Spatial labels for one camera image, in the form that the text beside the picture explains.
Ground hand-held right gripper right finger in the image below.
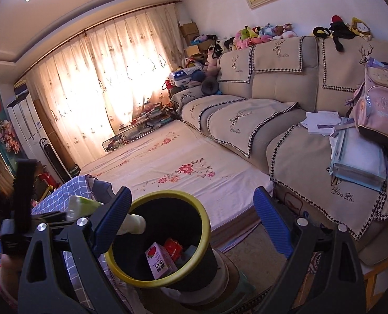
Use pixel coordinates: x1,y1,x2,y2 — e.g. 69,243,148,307
253,186,368,314

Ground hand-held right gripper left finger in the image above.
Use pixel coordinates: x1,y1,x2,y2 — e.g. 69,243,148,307
17,186,133,314

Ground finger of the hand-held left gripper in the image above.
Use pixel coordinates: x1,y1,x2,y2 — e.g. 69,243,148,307
32,211,70,226

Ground pale green plastic bottle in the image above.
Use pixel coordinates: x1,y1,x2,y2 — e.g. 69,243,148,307
65,195,147,236

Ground black bin with yellow rim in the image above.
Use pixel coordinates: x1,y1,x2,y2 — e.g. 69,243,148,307
106,191,221,293

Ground pink milk carton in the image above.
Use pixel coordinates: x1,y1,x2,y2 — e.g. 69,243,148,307
145,242,179,280

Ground person's left forearm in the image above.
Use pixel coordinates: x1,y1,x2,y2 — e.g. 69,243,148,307
0,255,21,305

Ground black tower fan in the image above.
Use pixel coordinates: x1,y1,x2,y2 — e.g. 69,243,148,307
39,137,67,184

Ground small black box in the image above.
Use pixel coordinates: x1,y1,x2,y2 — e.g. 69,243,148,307
64,164,81,179

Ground artificial flower bunch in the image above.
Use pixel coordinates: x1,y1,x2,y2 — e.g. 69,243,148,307
0,119,21,154

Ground floral bed sheet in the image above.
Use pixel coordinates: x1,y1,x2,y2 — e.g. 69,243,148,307
79,119,275,233

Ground white standing air conditioner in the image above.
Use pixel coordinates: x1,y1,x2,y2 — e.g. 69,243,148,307
7,88,50,171

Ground round plastic stool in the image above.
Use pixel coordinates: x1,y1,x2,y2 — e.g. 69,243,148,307
161,249,256,305

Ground glass coffee table with books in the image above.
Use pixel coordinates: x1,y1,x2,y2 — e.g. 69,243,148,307
102,103,178,153

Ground white papers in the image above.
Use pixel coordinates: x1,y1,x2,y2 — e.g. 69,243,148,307
300,111,340,136

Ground stack of blue folders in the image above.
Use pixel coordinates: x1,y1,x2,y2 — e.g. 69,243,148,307
328,118,388,192

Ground cream embroidered curtain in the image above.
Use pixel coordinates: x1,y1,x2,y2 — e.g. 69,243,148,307
27,3,188,167

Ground beige sofa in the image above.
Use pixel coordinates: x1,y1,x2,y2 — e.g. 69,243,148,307
169,36,388,269

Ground grey round cushion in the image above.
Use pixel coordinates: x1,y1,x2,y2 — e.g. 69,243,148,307
200,77,219,95

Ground pink backpack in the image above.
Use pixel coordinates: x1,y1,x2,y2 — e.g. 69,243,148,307
346,57,388,154

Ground star print bag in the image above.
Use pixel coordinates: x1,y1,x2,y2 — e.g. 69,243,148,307
169,67,204,87

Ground curtain rod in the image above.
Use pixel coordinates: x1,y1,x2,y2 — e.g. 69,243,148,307
24,2,181,72

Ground row of plush toys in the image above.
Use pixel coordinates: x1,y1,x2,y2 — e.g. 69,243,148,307
194,23,299,53

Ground cardboard box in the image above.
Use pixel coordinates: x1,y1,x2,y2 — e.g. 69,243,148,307
180,23,199,44
185,44,203,58

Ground black plush toy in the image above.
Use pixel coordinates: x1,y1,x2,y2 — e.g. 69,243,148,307
313,15,355,51

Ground yellow plush toy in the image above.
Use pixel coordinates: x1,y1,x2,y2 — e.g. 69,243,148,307
349,18,374,41

